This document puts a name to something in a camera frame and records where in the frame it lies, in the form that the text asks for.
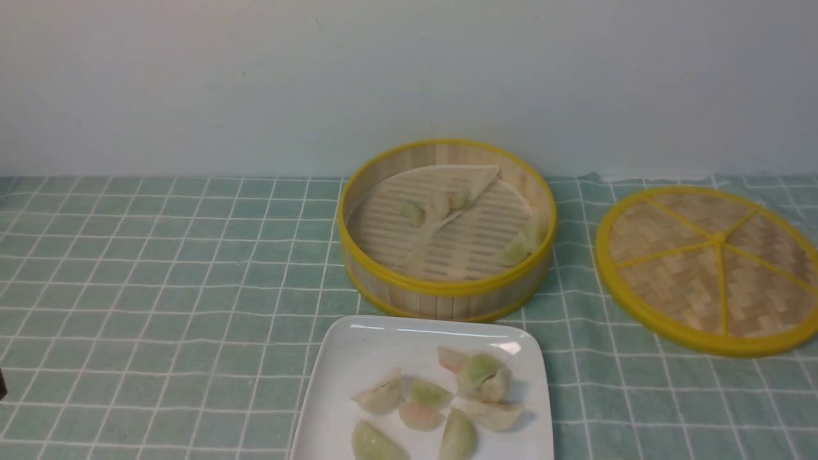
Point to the green dumpling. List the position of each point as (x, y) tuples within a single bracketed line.
[(412, 212), (526, 242), (428, 394)]

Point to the pink dumpling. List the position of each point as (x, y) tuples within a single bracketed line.
[(418, 417)]

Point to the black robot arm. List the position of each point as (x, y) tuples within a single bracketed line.
[(3, 386)]

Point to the white square plate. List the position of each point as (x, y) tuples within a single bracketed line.
[(359, 351)]

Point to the pink dumpling plate top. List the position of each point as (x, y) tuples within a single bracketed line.
[(451, 359)]

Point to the green white dumpling plate top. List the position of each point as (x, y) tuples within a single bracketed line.
[(483, 377)]

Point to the beige dumpling on plate left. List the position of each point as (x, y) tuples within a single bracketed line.
[(383, 397)]

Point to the beige dumpling plate right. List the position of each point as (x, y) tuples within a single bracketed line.
[(494, 417)]

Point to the green dumpling plate bottom left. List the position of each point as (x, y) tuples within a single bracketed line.
[(368, 442)]

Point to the green dumpling plate bottom centre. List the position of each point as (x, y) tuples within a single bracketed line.
[(460, 437)]

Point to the yellow rimmed bamboo steamer basket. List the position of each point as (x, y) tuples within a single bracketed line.
[(467, 300)]

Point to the pale dumpling in steamer centre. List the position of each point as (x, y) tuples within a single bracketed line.
[(443, 204)]

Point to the green checkered tablecloth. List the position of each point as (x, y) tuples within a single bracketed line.
[(180, 318)]

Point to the yellow rimmed woven steamer lid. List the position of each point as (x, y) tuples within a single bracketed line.
[(709, 270)]

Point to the green dumpling at steamer wall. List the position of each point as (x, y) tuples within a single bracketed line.
[(526, 242)]

